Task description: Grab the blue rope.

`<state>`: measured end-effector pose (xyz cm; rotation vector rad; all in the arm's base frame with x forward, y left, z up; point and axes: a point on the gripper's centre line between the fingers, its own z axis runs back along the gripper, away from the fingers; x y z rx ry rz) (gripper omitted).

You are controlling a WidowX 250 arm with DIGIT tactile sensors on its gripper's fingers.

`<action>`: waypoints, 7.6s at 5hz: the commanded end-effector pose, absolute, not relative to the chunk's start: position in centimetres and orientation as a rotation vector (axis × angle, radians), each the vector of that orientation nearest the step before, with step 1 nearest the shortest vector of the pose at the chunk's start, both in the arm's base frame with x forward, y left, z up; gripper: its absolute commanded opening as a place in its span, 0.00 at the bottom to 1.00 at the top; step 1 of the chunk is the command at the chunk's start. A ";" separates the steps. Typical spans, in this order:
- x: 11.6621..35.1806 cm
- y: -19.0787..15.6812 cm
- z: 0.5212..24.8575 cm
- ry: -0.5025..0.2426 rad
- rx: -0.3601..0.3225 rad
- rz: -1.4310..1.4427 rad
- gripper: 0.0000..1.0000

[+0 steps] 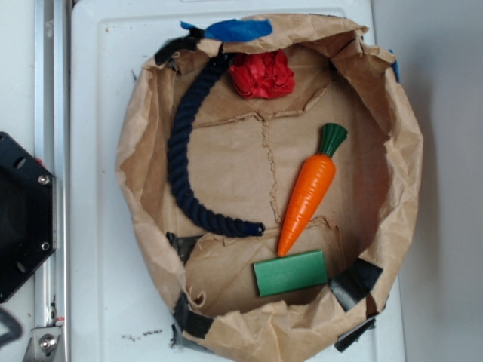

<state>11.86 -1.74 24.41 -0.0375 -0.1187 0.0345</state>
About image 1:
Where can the brown paper bag tray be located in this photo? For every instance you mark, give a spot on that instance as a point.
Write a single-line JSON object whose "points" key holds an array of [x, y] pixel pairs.
{"points": [[208, 174]]}

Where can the orange plastic toy carrot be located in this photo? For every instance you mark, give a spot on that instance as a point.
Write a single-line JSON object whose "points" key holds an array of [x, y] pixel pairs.
{"points": [[312, 184]]}

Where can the crumpled red paper ball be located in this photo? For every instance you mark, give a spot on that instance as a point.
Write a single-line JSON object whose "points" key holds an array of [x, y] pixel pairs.
{"points": [[265, 75]]}

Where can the green rectangular block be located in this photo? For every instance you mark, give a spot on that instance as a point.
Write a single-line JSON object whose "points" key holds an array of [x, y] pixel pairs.
{"points": [[289, 273]]}

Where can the black tape piece top left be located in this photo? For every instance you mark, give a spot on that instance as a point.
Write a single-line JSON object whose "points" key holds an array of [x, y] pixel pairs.
{"points": [[186, 43]]}

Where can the black tape piece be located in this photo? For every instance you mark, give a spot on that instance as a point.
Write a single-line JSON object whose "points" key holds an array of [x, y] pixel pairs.
{"points": [[347, 339], [186, 43], [195, 324], [355, 283]]}

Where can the black tape piece bottom left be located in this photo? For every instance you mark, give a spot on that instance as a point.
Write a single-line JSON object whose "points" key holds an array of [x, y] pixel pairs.
{"points": [[195, 324]]}

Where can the white plastic board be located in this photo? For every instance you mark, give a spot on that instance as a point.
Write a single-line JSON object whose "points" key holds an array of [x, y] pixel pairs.
{"points": [[116, 313]]}

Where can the black tape piece bottom right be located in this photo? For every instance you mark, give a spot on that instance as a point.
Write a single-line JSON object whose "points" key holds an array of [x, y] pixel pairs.
{"points": [[347, 339]]}

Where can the blue tape piece right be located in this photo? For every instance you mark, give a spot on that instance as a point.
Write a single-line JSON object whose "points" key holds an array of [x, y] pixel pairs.
{"points": [[395, 69]]}

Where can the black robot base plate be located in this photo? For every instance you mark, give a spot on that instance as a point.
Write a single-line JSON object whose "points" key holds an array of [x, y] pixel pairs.
{"points": [[27, 216]]}

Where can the aluminium extrusion rail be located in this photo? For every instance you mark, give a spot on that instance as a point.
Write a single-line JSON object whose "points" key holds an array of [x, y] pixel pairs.
{"points": [[52, 25]]}

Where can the metal corner bracket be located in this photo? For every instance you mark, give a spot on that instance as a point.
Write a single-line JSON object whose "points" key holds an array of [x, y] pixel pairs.
{"points": [[43, 344]]}

